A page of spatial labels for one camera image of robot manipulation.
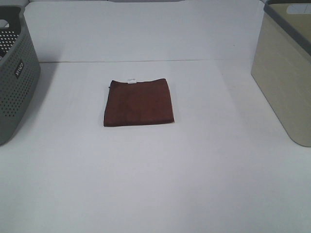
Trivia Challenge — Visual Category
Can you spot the grey perforated laundry basket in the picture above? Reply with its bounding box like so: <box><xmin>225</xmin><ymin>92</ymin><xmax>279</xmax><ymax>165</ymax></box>
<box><xmin>0</xmin><ymin>5</ymin><xmax>41</xmax><ymax>144</ymax></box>

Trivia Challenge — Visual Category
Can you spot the brown towel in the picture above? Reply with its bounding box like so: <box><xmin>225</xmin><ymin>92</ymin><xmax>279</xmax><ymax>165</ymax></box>
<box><xmin>104</xmin><ymin>79</ymin><xmax>174</xmax><ymax>127</ymax></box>

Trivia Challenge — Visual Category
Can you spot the beige basket with grey rim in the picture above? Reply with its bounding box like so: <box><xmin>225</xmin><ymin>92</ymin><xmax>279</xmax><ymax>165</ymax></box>
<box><xmin>251</xmin><ymin>0</ymin><xmax>311</xmax><ymax>147</ymax></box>

